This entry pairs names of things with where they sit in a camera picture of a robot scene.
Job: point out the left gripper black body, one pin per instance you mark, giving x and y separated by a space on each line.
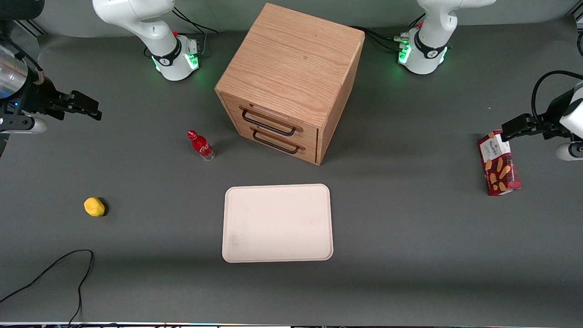
548 121

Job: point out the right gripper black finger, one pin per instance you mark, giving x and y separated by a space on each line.
55 115
84 105

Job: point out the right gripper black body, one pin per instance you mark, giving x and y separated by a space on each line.
40 98

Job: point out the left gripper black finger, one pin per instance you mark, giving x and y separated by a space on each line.
517 127
561 135

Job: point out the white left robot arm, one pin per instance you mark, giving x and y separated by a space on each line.
430 45

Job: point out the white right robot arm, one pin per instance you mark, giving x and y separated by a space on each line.
136 18

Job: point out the red coke bottle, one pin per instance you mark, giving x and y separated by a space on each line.
200 146

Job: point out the white rectangular tray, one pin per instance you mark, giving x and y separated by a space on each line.
278 223

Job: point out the red shortbread cookie box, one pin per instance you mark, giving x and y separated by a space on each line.
501 171

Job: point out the yellow lemon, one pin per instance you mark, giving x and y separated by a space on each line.
94 207

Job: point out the wooden drawer front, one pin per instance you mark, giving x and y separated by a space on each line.
310 135
309 153

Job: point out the wooden drawer cabinet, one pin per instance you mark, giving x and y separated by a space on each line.
291 54

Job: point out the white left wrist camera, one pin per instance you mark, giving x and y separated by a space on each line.
569 151

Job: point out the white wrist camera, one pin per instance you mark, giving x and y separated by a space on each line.
569 151
27 125

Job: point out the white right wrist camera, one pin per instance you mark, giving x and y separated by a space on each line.
27 125

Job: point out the aluminium frame rail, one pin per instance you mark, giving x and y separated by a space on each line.
32 28

